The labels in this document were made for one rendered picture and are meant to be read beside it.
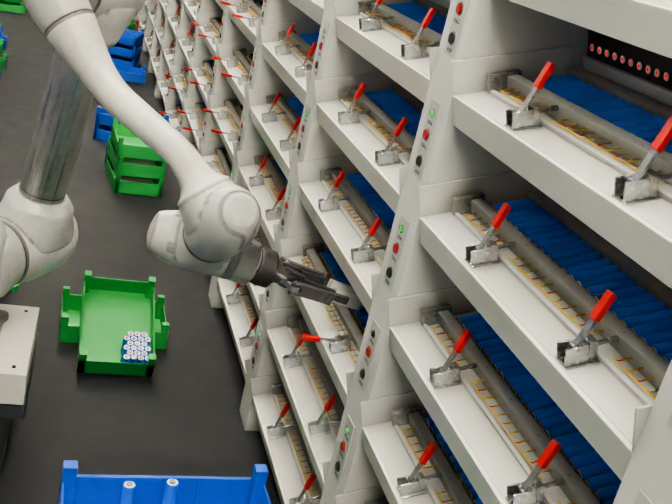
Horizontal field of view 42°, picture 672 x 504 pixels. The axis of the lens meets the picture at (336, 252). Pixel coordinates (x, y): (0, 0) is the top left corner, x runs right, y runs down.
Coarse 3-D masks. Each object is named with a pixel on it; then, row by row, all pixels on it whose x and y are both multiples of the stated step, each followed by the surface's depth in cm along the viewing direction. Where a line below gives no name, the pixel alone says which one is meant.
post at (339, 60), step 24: (336, 48) 194; (312, 72) 203; (336, 72) 196; (360, 72) 198; (312, 96) 201; (312, 120) 199; (312, 144) 202; (336, 144) 203; (288, 216) 210; (264, 312) 222; (264, 336) 220; (264, 360) 222; (240, 408) 236
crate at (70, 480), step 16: (64, 464) 125; (256, 464) 135; (64, 480) 125; (80, 480) 128; (96, 480) 128; (112, 480) 129; (128, 480) 130; (144, 480) 131; (160, 480) 131; (192, 480) 133; (208, 480) 134; (224, 480) 134; (240, 480) 135; (256, 480) 134; (64, 496) 126; (80, 496) 129; (96, 496) 130; (112, 496) 130; (144, 496) 132; (160, 496) 133; (176, 496) 133; (192, 496) 134; (208, 496) 135; (224, 496) 136; (240, 496) 137; (256, 496) 135
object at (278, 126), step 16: (256, 96) 265; (272, 96) 265; (288, 96) 268; (256, 112) 260; (272, 112) 250; (288, 112) 249; (256, 128) 260; (272, 128) 244; (288, 128) 240; (272, 144) 234; (288, 144) 226; (288, 160) 219; (288, 176) 217
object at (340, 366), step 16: (288, 240) 210; (304, 240) 211; (320, 240) 212; (288, 256) 211; (304, 256) 210; (304, 304) 190; (320, 304) 189; (320, 320) 183; (320, 336) 177; (320, 352) 179; (352, 352) 171; (336, 368) 166; (352, 368) 166; (336, 384) 167
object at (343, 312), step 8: (312, 248) 210; (312, 256) 206; (312, 264) 204; (320, 264) 202; (336, 304) 184; (328, 312) 184; (344, 312) 181; (336, 320) 180; (344, 320) 178; (352, 320) 177; (352, 328) 175; (360, 336) 172; (360, 344) 169
